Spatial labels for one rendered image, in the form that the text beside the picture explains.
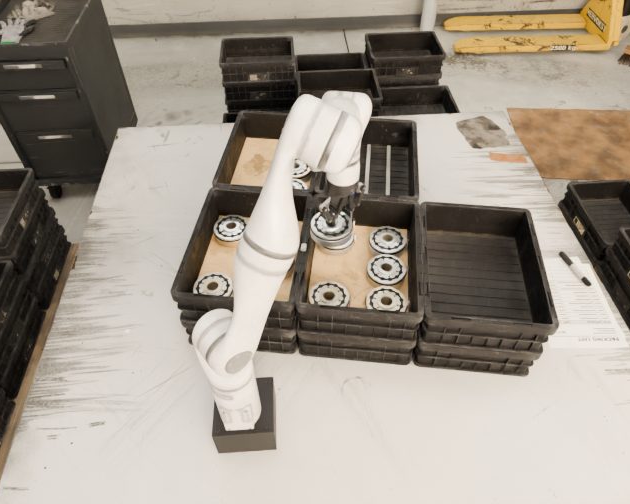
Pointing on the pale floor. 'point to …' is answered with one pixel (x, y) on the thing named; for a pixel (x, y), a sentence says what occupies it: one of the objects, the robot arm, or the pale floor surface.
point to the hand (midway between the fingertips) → (340, 220)
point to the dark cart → (57, 90)
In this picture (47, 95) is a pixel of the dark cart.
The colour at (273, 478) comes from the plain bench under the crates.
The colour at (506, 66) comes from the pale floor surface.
